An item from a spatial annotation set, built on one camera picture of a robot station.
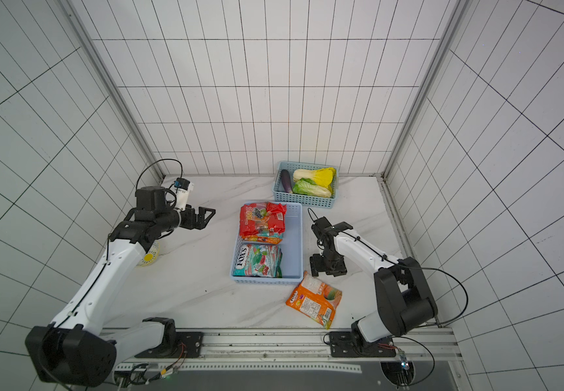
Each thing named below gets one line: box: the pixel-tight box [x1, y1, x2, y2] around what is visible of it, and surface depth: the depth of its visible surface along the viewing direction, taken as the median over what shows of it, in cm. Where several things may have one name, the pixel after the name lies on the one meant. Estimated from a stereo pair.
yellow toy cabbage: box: [292, 166, 337, 194], surface depth 111 cm
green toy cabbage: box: [292, 177, 332, 198], surface depth 107 cm
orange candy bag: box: [242, 235, 283, 245], surface depth 97 cm
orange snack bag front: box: [285, 270, 343, 330], surface depth 82 cm
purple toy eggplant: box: [280, 169, 294, 194], surface depth 117 cm
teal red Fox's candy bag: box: [232, 243, 283, 278], surface depth 86 cm
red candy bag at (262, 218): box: [239, 202, 287, 237], surface depth 92 cm
